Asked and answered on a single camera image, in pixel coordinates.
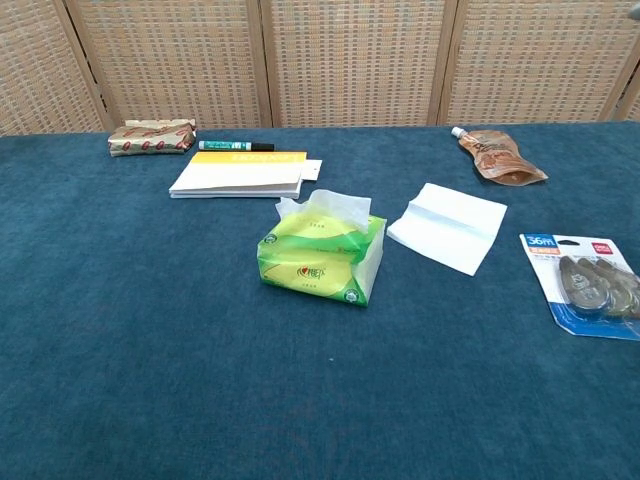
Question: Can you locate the white tissue sheet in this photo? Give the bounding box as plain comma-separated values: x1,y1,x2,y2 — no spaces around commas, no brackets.
386,182,509,277

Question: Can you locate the green yellow tissue pack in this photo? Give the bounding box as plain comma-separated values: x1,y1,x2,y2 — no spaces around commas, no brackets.
256,188,388,307

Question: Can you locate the white yellow notepad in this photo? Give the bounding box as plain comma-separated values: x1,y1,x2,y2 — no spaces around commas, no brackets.
168,150,324,200

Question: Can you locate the teal black marker pen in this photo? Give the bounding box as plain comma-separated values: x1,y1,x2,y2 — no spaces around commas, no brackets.
198,139,276,153

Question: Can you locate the woven bamboo folding screen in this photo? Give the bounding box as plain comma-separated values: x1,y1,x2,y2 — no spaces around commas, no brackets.
0,0,640,137

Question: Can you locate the brown spout sauce pouch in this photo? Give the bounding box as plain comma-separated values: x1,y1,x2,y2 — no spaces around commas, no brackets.
450,125,550,187

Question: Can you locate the gold red snack package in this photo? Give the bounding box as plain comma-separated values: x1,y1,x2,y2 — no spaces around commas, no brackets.
107,118,197,158

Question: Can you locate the blue table cloth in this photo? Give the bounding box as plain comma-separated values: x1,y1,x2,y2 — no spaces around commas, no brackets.
0,119,640,480

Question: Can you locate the correction tape blister pack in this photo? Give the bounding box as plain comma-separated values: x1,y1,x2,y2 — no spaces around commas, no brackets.
518,232,640,342

